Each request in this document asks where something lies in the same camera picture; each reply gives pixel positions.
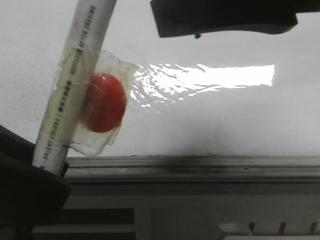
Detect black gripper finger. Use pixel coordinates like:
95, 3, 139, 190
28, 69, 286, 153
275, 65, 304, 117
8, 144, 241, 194
0, 126, 71, 240
150, 0, 320, 38

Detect white base unit with slots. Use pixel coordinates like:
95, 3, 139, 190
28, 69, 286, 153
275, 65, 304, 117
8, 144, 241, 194
32, 182, 320, 240

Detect red magnet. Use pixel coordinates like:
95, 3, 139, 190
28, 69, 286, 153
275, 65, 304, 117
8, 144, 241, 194
51, 47, 140, 157

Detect white whiteboard with aluminium frame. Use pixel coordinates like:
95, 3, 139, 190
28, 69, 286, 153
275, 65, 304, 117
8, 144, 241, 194
0, 0, 320, 186

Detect white whiteboard marker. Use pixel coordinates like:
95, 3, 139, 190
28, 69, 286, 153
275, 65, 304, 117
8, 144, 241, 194
32, 0, 116, 175

